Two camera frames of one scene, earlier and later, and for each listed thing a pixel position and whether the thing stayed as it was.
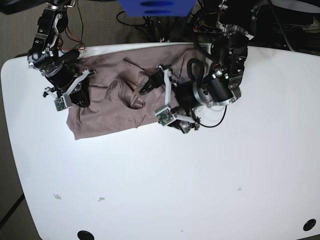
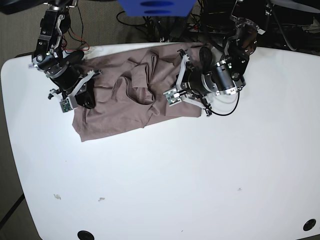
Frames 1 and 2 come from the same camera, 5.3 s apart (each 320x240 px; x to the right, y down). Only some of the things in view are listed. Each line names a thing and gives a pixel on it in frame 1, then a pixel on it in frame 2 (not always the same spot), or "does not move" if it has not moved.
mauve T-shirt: (116, 101) does not move
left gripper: (181, 98) -> (191, 85)
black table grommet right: (309, 224) does not move
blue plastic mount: (157, 8) does not move
